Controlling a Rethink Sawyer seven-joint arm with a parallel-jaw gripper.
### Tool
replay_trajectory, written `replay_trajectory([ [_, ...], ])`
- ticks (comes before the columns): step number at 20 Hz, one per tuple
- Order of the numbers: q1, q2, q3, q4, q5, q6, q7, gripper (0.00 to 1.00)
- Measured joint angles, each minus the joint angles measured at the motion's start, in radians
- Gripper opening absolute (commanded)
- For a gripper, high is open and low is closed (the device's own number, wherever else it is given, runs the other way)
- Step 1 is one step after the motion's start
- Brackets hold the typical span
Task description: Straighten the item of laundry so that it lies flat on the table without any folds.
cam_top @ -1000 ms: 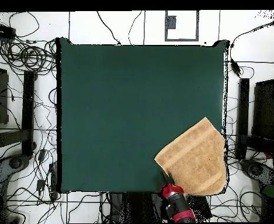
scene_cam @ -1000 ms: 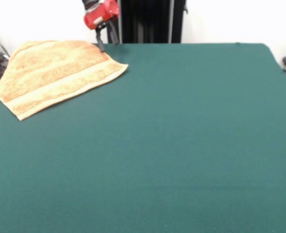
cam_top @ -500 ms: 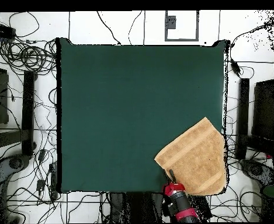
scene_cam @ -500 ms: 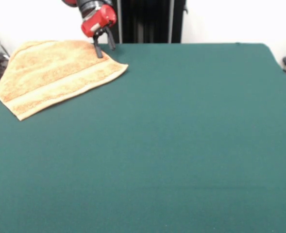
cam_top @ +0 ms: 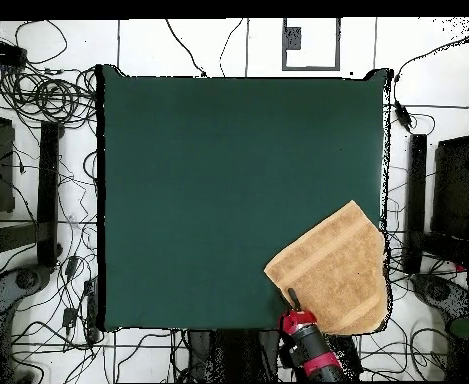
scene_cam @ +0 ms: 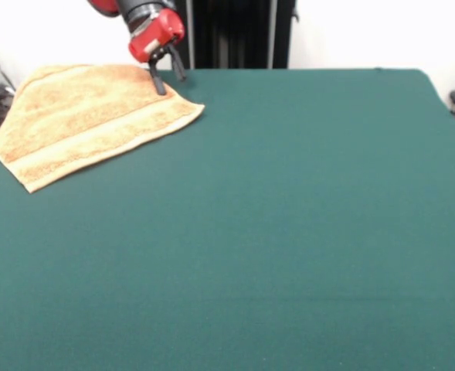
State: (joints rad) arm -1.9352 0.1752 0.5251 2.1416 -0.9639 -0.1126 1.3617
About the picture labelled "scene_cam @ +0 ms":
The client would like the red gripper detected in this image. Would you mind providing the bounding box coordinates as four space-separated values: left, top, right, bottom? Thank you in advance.
128 8 188 97

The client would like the orange terry towel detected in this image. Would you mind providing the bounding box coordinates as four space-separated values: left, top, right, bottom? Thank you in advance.
0 63 205 194

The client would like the dark green table cloth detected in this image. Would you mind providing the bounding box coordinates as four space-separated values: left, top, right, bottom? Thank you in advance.
0 68 455 371

